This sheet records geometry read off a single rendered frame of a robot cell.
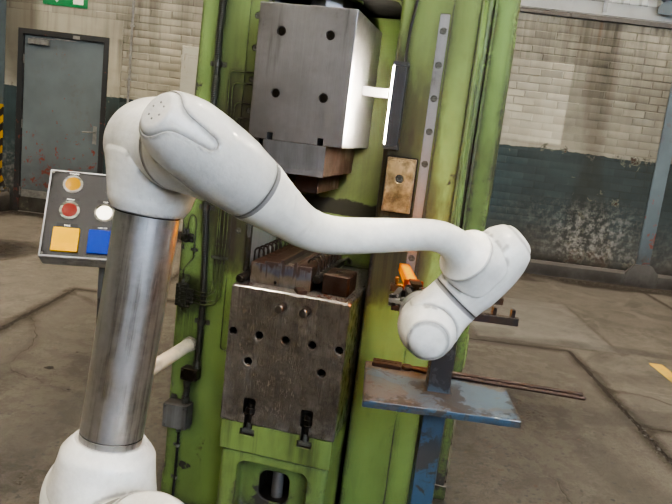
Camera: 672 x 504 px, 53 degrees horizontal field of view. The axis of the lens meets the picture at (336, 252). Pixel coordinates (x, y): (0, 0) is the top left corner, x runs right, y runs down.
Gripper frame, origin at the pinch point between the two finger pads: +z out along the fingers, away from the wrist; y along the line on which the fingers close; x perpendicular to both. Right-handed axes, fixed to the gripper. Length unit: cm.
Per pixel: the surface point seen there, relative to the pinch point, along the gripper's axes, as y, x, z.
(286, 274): -35, -10, 50
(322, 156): -28, 27, 48
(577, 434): 112, -103, 185
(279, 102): -43, 42, 51
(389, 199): -6, 16, 57
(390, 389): -1.2, -30.4, 15.3
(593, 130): 237, 81, 640
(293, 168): -37, 23, 50
